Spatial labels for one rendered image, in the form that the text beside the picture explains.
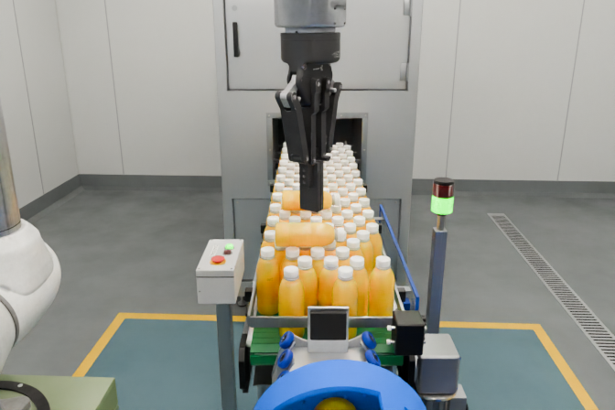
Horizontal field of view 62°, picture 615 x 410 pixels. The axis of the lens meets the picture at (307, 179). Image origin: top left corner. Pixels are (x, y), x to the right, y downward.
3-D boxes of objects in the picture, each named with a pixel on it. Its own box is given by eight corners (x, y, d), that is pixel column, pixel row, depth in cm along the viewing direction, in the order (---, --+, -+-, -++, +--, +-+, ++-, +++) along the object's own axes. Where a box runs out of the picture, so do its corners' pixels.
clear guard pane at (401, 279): (406, 432, 163) (415, 297, 149) (375, 304, 238) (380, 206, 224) (408, 432, 163) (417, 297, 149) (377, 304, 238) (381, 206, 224)
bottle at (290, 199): (281, 208, 170) (335, 208, 170) (282, 188, 172) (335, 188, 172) (282, 211, 177) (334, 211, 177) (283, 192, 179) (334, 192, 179)
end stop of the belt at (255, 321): (250, 328, 133) (249, 318, 132) (250, 326, 134) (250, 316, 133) (403, 328, 133) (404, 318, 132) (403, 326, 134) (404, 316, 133)
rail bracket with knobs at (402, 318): (387, 361, 128) (389, 325, 125) (383, 343, 135) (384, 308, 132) (426, 361, 128) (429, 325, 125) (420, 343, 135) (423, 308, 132)
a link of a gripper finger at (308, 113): (321, 79, 64) (316, 80, 63) (320, 165, 67) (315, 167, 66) (296, 77, 66) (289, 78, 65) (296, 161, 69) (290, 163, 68)
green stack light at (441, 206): (433, 214, 153) (435, 199, 152) (428, 207, 159) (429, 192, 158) (455, 214, 153) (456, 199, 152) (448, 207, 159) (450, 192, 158)
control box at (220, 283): (198, 304, 134) (195, 269, 132) (211, 269, 154) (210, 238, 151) (235, 304, 134) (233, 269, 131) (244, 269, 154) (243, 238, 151)
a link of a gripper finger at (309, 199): (320, 161, 68) (318, 163, 67) (320, 210, 70) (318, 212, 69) (301, 158, 69) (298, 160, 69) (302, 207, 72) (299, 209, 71)
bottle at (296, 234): (275, 225, 143) (339, 225, 143) (275, 220, 150) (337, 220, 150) (275, 249, 144) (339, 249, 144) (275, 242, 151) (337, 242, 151)
